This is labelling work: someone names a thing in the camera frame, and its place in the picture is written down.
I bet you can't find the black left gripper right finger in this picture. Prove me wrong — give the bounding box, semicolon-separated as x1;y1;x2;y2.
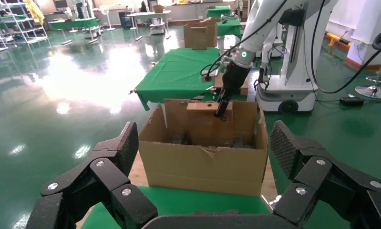
270;120;381;229

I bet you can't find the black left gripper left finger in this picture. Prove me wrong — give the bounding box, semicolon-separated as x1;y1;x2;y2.
26;121;158;229

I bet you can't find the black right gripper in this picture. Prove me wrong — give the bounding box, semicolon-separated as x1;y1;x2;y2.
213;61;251;120

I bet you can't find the small brown cardboard box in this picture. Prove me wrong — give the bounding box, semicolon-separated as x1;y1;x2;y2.
186;101;234;148

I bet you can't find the flat brown cardboard box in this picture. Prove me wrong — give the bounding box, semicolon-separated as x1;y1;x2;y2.
214;73;249;96

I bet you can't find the black foam carton insert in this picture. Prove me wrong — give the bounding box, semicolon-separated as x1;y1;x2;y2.
166;131;188;146

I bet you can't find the large open cardboard carton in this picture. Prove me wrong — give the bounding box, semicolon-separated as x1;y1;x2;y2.
138;98;269;197

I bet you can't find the tall background cardboard carton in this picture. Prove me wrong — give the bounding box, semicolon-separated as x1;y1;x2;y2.
183;21;218;51

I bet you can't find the green table beside carton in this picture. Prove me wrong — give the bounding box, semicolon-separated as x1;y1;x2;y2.
217;17;241;37

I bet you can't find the idle robot black gripper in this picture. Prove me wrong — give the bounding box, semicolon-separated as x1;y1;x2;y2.
253;64;271;91

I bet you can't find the green cloth covered table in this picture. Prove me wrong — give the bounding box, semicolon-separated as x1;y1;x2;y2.
134;47;224;111

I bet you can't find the white idle wheeled robot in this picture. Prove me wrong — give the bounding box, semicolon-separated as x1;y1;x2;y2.
255;6;330;114

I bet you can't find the black power adapter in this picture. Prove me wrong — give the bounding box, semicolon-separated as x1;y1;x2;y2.
339;96;364;106

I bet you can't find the green work table cloth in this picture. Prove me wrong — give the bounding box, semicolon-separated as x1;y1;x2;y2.
80;186;272;229

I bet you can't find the small green background table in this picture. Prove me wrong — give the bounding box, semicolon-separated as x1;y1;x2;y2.
206;4;232;18

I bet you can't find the white low cart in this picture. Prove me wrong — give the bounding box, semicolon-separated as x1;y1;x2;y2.
149;17;165;35

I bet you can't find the white background table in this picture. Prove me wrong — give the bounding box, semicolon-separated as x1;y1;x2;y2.
126;10;172;40

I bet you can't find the yellow floor barrier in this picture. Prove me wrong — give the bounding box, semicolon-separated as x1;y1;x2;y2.
323;31;350;48

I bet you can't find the black cabinet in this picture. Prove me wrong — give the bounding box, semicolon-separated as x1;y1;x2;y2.
118;11;133;29

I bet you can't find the long green background table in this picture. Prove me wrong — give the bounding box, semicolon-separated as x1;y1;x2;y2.
48;17;99;43

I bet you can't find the yellow hanging garment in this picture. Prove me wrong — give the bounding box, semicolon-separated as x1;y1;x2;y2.
23;0;44;25

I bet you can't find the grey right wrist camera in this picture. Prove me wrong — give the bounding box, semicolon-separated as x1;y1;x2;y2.
200;64;229;83

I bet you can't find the thin black camera cable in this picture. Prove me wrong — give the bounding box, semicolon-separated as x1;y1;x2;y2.
200;0;288;81

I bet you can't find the black hanging cable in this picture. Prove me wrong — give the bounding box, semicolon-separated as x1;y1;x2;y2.
310;0;381;94

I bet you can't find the white pedestal fan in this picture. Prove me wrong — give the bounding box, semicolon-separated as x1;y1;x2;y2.
98;4;115;31

